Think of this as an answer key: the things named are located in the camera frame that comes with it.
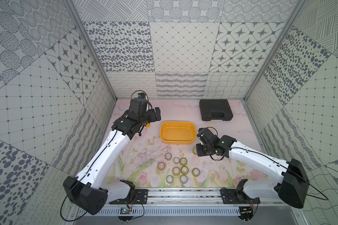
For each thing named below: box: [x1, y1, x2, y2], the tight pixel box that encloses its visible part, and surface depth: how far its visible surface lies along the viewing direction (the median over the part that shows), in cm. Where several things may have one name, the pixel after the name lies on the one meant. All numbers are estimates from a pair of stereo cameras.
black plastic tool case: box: [199, 98, 234, 121], surface depth 109 cm
